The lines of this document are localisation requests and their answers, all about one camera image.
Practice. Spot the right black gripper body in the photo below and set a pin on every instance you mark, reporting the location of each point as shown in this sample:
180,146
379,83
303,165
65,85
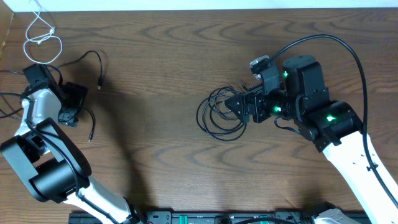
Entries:
264,107

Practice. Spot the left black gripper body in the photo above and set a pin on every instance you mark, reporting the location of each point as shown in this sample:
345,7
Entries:
74,96

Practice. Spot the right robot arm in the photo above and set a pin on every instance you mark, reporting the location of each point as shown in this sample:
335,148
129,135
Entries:
333,126

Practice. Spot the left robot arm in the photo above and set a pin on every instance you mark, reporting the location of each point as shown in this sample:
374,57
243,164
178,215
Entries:
46,160

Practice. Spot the cardboard panel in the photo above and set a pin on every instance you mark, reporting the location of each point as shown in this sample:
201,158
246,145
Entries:
6,18

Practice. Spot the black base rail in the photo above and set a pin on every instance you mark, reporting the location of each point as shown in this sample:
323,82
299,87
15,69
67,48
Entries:
323,213

